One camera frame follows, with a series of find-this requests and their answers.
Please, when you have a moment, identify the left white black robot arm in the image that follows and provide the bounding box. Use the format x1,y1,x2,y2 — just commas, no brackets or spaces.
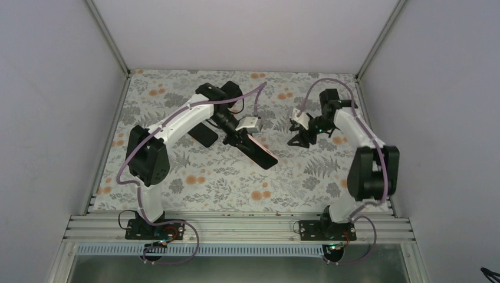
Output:
116,81,247,239

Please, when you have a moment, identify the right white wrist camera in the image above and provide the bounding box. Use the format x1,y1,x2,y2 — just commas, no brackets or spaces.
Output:
291,108,311,128

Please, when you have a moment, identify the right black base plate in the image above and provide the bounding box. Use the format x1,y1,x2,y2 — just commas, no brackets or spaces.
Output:
298,220,357,242

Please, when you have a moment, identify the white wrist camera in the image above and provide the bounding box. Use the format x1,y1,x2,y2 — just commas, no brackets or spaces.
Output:
291,108,311,128
235,116,263,134

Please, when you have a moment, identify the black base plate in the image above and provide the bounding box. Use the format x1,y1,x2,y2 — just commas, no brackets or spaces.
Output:
298,220,357,242
124,218,185,241

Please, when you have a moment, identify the black smartphone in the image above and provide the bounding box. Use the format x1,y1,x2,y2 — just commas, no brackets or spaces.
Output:
236,134,278,170

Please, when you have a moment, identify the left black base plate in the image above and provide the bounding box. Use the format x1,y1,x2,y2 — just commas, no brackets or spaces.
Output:
124,218,185,241

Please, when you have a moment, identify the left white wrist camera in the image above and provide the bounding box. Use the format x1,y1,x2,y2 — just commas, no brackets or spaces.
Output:
235,116,263,134

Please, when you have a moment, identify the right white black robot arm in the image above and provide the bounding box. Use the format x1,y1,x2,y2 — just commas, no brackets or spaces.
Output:
288,89,400,240

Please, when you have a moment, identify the floral patterned table mat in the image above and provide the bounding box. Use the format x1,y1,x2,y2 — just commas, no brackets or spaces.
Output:
94,69,357,212

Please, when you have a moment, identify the slotted grey cable duct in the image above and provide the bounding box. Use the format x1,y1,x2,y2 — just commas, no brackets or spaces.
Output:
76,243,324,258

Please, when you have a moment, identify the black phone case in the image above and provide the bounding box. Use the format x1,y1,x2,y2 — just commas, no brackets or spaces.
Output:
188,123,218,148

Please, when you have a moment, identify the aluminium frame rail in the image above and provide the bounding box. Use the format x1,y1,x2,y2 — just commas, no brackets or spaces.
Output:
63,211,416,244

